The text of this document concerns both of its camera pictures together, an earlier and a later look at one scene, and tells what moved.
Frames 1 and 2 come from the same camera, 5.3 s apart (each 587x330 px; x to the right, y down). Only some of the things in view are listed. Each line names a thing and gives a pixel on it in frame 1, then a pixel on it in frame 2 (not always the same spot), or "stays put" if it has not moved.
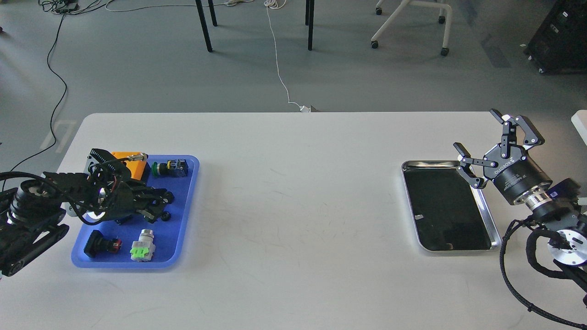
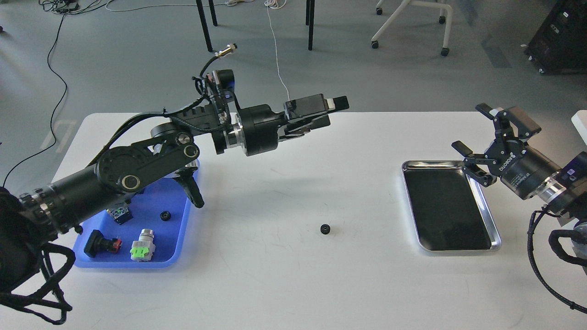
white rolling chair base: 445,51 stays put
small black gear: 165,216 stays put
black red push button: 98,244 stays put
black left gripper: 125,200 -> 260,125
